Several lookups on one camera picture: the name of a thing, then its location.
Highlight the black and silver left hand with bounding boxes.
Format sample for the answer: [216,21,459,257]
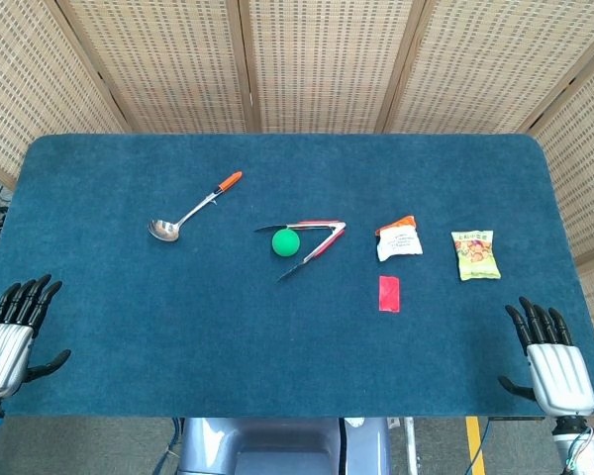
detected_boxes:
[0,274,72,400]

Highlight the black and silver right hand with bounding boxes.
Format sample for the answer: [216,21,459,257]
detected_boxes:
[497,296,594,418]

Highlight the red square piece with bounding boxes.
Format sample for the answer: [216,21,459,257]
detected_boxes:
[378,275,402,314]

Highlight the green and yellow snack packet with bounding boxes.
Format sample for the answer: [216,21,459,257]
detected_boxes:
[450,230,502,282]

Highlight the white and orange snack packet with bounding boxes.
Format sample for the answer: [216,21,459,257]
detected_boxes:
[374,215,424,263]

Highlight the blue carpet table cover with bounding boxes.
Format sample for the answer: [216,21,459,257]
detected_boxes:
[0,133,594,420]

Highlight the steel tongs with red grips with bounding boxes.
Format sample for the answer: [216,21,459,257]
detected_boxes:
[253,220,347,284]

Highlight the blue-grey robot torso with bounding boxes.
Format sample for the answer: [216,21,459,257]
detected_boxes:
[177,417,392,475]

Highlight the green ball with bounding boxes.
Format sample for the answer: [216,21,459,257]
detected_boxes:
[271,229,302,258]

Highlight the woven bamboo folding screen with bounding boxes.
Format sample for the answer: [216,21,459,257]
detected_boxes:
[0,0,594,382]

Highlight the blue cable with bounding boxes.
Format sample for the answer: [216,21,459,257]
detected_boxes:
[467,418,496,475]

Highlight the steel ladle with orange handle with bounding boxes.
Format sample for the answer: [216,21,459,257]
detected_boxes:
[147,170,244,243]

